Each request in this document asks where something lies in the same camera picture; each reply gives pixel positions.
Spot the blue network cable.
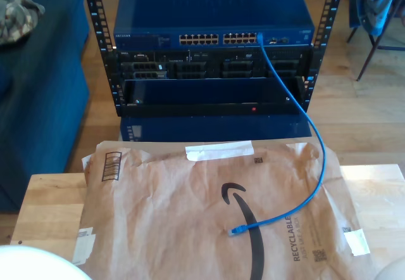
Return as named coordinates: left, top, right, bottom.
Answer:
left=228, top=32, right=327, bottom=237

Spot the blue cabinet with white label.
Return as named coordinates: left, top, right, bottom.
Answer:
left=119, top=115, right=313, bottom=143

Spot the long white tape strip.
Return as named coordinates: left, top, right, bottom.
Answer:
left=185, top=140, right=256, bottom=162

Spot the black unit with red light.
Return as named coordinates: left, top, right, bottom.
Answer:
left=116, top=77, right=310, bottom=118

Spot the black rack server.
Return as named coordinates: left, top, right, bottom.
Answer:
left=115, top=49, right=313, bottom=80

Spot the brown paper mailer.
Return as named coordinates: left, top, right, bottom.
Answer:
left=68, top=139, right=380, bottom=280

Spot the blue sofa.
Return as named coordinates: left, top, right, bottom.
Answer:
left=0, top=0, right=91, bottom=213

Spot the white shipping label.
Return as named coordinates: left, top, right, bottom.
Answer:
left=71, top=227, right=96, bottom=267

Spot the dark metal chair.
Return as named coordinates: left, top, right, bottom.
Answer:
left=346, top=0, right=405, bottom=82

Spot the camouflage cushion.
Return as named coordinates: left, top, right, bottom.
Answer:
left=0, top=0, right=46, bottom=46

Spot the blue network switch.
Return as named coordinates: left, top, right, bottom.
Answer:
left=113, top=0, right=316, bottom=50

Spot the black perforated rack post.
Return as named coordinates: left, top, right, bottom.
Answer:
left=80, top=0, right=120, bottom=116
left=302, top=0, right=346, bottom=113

